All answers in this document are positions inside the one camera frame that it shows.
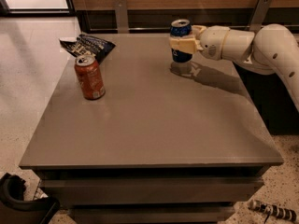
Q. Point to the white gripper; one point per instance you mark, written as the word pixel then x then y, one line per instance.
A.
pixel 212 44

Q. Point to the blue pepsi can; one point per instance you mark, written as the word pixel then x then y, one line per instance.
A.
pixel 180 28

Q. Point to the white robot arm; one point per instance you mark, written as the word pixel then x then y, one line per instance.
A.
pixel 272 50

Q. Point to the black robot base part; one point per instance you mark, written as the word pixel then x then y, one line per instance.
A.
pixel 15 210

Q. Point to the orange soda can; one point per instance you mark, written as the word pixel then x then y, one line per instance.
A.
pixel 89 77

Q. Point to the grey drawer cabinet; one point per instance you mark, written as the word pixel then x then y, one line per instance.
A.
pixel 165 144

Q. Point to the dark blue chip bag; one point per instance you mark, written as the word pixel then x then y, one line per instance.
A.
pixel 88 45

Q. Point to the right metal bracket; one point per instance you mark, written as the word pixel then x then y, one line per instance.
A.
pixel 258 15

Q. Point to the metal bracket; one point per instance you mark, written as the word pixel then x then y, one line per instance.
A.
pixel 121 14
pixel 258 15

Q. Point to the left metal bracket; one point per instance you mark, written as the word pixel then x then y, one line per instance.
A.
pixel 121 14

